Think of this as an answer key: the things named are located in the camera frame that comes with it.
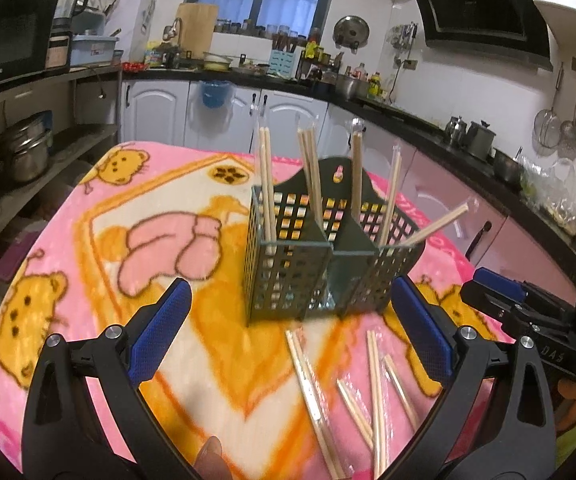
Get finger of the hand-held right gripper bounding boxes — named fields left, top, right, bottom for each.
left=474, top=267, right=525, bottom=301
left=462, top=284, right=524, bottom=334

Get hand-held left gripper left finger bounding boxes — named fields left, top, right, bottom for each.
left=20, top=277, right=209, bottom=480

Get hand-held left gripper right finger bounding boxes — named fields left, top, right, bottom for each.
left=390, top=275, right=558, bottom=480

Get wooden chopstick pair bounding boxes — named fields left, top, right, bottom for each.
left=398, top=202, right=471, bottom=248
left=350, top=117, right=365, bottom=223
left=259, top=127, right=279, bottom=256
left=297, top=127, right=326, bottom=233
left=378, top=147, right=403, bottom=248

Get pile of wooden chopsticks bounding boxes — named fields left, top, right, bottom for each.
left=284, top=327, right=421, bottom=480

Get dark green perforated utensil holder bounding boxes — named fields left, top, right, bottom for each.
left=245, top=156, right=429, bottom=323

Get person's right hand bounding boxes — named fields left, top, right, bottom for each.
left=556, top=377, right=576, bottom=413

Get person's left hand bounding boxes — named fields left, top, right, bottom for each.
left=193, top=435, right=231, bottom=480

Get clear plastic bag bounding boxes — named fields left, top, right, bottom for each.
left=518, top=157, right=576, bottom=236

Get pink base cabinets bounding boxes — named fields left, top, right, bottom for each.
left=328, top=105, right=576, bottom=281

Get steel bowl pot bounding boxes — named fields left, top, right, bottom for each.
left=492, top=149, right=523, bottom=183

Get pink printed blanket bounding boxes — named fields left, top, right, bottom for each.
left=0, top=140, right=576, bottom=480

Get small steel teapot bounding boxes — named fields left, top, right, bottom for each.
left=445, top=116, right=468, bottom=147

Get row of hanging metal ladles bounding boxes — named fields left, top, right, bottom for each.
left=532, top=62, right=576, bottom=171

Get black kitchen countertop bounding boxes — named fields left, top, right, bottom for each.
left=120, top=62, right=576, bottom=261

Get white base cabinets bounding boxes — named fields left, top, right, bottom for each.
left=120, top=77, right=333, bottom=153

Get metal storage shelf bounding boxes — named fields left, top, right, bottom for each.
left=0, top=65, right=124, bottom=286

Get stacked stainless steel pots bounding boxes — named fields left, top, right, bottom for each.
left=0, top=110, right=54, bottom=183

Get blue hanging bin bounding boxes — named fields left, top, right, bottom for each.
left=200, top=80, right=233, bottom=110

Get group of condiment bottles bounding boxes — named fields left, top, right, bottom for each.
left=345, top=62, right=386, bottom=98

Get steel stock pot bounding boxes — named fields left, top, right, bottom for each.
left=335, top=72, right=371, bottom=101

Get yellow bowl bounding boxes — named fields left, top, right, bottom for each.
left=202, top=51, right=233, bottom=72

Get black range hood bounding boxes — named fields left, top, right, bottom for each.
left=399, top=0, right=553, bottom=72

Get blue plastic box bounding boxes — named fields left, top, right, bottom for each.
left=70, top=34, right=119, bottom=66

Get hanging steel pot lid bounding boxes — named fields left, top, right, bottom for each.
left=333, top=15, right=371, bottom=50

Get light blue knife holder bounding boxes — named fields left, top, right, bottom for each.
left=270, top=42, right=299, bottom=81

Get wooden cutting board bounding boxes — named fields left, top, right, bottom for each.
left=175, top=2, right=219, bottom=60

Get row of spice jars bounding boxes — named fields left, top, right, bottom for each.
left=214, top=19, right=309, bottom=41

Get black microwave oven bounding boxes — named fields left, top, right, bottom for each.
left=0, top=0, right=61, bottom=96

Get countertop blender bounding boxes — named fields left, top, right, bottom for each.
left=53, top=0, right=91, bottom=41

